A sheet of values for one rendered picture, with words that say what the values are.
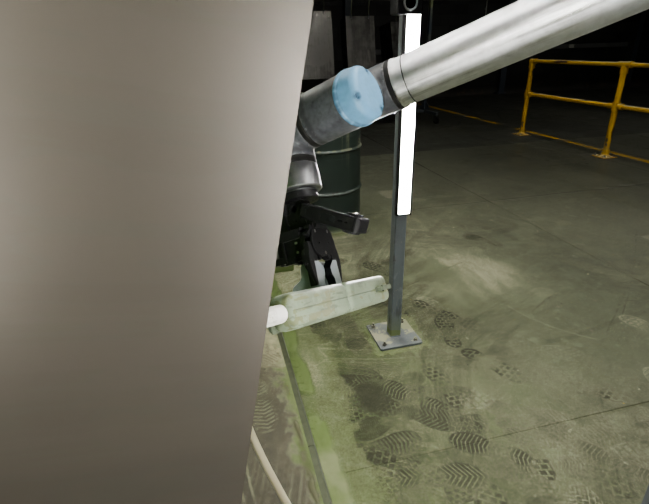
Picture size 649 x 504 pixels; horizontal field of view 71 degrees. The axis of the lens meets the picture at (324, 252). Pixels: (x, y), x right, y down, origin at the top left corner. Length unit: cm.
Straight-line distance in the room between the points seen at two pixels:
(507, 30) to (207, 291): 65
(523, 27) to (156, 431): 72
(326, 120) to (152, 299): 52
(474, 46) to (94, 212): 67
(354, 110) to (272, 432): 121
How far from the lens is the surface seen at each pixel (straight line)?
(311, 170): 77
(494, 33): 81
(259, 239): 28
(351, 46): 762
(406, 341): 212
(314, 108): 75
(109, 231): 27
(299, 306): 59
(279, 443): 164
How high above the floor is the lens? 124
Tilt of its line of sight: 24 degrees down
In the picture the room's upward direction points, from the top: 2 degrees counter-clockwise
